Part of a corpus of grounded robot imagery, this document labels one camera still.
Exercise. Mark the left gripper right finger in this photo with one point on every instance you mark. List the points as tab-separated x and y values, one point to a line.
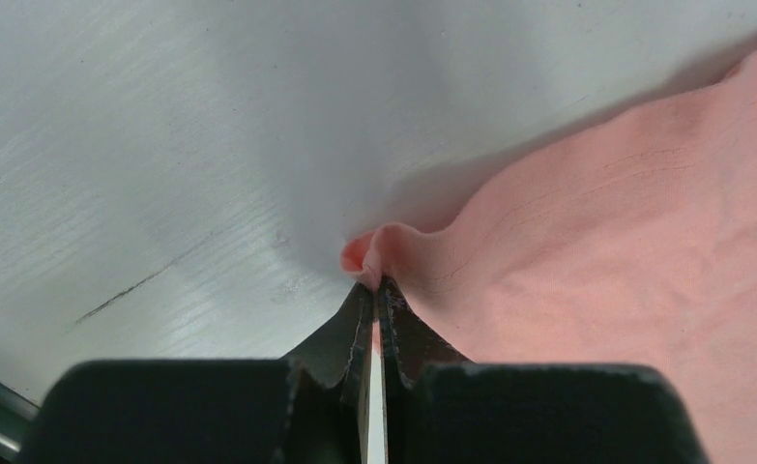
409	347

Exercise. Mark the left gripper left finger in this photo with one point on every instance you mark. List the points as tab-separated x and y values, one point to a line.
330	370

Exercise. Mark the pink t shirt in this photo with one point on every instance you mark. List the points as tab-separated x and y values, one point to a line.
634	241

